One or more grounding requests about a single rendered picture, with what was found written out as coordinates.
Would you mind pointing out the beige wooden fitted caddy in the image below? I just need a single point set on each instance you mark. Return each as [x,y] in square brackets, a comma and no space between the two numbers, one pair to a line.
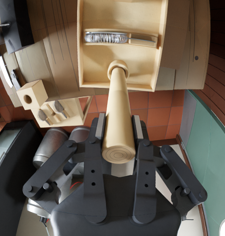
[123,55]

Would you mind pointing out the silver coil strainer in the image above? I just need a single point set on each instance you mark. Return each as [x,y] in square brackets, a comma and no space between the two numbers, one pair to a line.
[107,37]

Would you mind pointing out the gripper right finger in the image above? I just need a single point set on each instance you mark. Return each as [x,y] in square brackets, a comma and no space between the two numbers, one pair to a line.
[143,184]

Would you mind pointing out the beige wooden block with hole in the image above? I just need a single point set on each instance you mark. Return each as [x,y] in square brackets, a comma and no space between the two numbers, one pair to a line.
[38,90]

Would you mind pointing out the beige wooden low shelf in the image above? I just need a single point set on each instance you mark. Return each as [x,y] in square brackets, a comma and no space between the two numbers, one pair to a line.
[73,114]

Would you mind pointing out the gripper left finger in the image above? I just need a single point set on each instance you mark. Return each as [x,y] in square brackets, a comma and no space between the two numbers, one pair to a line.
[95,184]

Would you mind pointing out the green glass panel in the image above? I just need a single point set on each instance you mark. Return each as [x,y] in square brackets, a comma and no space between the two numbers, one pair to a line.
[210,147]

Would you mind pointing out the black station mat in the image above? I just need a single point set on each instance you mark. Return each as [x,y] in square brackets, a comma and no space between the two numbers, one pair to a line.
[18,27]

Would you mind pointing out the beige wooden counter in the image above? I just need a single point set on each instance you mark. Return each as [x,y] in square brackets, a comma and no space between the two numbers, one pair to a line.
[55,36]

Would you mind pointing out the black cabinet with glass top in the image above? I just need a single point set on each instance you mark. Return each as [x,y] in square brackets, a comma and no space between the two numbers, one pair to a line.
[11,184]

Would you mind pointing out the beige wooden muddler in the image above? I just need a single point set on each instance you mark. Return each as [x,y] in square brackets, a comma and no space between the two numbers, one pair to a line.
[118,114]

